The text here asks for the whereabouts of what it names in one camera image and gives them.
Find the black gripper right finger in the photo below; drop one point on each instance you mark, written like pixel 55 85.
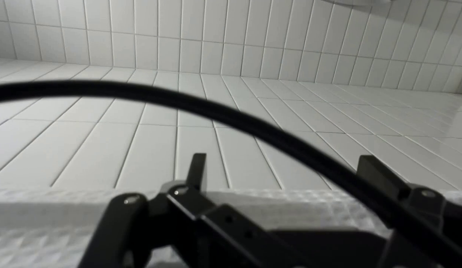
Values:
pixel 426 228

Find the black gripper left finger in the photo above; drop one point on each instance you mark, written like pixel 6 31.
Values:
pixel 119 238

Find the white shower curtain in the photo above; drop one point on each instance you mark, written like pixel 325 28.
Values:
pixel 186 228

